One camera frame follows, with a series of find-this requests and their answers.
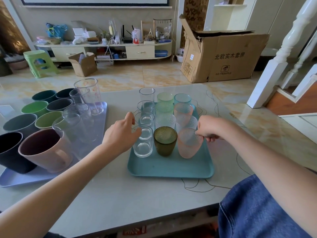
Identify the person's left forearm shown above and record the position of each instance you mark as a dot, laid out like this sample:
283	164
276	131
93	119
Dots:
57	193

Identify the television screen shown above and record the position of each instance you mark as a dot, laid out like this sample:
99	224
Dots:
94	0

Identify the person's left thumb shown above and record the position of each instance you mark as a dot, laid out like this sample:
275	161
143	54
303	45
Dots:
137	132

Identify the black plastic cup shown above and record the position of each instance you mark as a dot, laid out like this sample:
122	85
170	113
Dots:
11	153

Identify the dark olive textured cup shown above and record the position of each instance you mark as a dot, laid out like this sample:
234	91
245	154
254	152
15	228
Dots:
165	142

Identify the teal textured cup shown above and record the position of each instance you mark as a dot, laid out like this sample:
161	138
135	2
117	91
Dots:
182	98

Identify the blue oval case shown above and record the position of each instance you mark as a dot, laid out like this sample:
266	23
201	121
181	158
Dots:
161	53

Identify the white plastic bag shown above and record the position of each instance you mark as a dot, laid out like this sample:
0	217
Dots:
79	40

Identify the light green textured cup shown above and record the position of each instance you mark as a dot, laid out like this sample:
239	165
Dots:
165	97

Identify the pink basin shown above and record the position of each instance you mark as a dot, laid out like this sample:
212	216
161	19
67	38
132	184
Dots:
17	64

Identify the teal plastic tray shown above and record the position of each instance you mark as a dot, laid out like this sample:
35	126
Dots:
170	167

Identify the person's right thumb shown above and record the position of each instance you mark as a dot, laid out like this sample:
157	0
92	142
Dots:
200	128

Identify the small clear plastic cup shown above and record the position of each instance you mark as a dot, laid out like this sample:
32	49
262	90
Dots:
76	95

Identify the person's blue jeans leg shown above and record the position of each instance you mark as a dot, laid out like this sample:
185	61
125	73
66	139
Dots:
257	210

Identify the black router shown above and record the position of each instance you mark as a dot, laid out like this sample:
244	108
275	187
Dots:
126	38

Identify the white stair post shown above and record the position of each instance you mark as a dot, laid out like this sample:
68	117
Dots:
275	64

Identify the clear plastic mug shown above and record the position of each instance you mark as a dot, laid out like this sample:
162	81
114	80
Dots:
76	138
79	113

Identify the dark navy plastic cup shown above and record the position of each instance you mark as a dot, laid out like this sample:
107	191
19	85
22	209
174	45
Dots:
64	93

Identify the grey blue plastic cup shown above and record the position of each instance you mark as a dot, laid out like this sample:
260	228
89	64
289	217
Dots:
19	125

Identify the person's left hand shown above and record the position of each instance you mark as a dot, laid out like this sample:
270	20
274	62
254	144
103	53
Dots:
118	137

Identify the pink textured cup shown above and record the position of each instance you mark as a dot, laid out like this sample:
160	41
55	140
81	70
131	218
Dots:
183	112
188	146

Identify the small cardboard box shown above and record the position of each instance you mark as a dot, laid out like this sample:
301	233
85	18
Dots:
85	65

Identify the tall clear floral cup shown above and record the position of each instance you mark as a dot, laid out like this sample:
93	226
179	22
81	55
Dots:
90	96

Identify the light green plastic cup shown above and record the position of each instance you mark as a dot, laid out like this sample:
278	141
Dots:
47	120

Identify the large cardboard box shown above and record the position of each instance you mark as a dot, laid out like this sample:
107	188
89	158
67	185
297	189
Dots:
227	59

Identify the dark grey plastic cup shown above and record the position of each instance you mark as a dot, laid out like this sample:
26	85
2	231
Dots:
59	104

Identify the clear textured cup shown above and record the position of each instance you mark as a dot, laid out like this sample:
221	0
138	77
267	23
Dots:
187	123
165	121

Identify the person's right hand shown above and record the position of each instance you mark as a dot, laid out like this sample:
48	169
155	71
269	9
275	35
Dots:
215	127

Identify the green plastic stool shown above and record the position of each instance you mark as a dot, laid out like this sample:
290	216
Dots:
39	61

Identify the pale green textured cup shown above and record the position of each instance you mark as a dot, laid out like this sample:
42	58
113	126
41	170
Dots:
164	109

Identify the lavender plastic tray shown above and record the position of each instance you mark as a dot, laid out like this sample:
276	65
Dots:
32	179

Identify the blue plastic bag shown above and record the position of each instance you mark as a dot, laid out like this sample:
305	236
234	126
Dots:
55	29

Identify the clear drinking glass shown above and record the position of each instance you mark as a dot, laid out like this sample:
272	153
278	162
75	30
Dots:
146	94
146	120
143	144
146	107

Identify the cream television cabinet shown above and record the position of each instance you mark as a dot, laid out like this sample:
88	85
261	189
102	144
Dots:
138	52

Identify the dark teal plastic cup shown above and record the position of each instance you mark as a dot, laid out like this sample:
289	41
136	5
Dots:
44	95

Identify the person's right forearm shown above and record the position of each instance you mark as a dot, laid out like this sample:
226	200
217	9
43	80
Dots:
275	168

